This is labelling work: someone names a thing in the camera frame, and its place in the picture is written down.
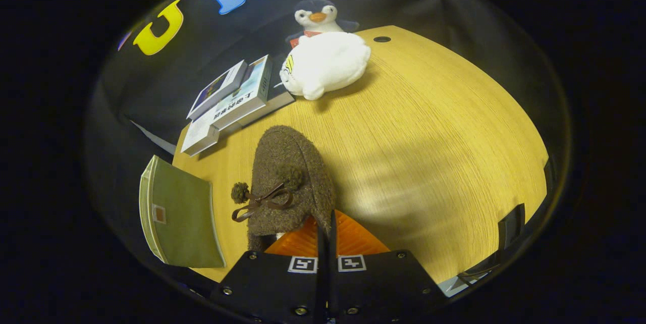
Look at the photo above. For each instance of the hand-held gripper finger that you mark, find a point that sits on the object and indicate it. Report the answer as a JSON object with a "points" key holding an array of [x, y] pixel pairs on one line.
{"points": [[335, 288], [323, 288]]}

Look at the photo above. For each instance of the brown fuzzy shoe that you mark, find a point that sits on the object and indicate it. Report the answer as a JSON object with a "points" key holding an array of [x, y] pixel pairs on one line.
{"points": [[287, 162]]}

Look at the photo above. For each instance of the green fabric storage box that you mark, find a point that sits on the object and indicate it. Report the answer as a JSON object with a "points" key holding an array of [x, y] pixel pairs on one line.
{"points": [[186, 223]]}

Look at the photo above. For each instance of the dark furniture piece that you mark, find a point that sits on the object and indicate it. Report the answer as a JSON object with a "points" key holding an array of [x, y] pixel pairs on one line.
{"points": [[510, 225]]}

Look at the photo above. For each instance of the white book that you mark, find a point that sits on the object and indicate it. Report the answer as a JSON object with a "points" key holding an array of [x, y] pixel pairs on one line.
{"points": [[199, 137]]}

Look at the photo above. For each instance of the teal cover book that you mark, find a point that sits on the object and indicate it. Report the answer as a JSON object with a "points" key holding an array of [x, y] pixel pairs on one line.
{"points": [[242, 97]]}

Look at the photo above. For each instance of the small blue cover book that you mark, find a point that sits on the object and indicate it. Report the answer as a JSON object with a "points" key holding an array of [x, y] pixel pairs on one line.
{"points": [[217, 89]]}

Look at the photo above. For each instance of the white plush toy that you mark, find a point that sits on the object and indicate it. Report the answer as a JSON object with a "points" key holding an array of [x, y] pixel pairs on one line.
{"points": [[328, 61]]}

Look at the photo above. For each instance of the penguin plush toy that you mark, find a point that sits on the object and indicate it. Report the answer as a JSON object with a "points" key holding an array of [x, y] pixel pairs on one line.
{"points": [[318, 11]]}

